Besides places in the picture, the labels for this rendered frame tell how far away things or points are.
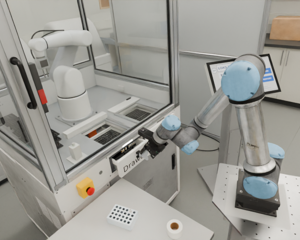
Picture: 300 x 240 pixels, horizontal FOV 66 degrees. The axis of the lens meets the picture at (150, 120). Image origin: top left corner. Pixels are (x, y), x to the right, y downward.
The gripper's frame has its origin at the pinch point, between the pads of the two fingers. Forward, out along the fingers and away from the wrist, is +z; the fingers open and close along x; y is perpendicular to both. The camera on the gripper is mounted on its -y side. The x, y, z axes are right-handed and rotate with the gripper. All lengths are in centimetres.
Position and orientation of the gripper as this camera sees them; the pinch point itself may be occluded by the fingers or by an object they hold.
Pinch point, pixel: (142, 152)
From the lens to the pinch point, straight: 129.1
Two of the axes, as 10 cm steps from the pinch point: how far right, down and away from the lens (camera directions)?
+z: -3.8, 5.5, 7.4
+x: 6.4, -4.3, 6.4
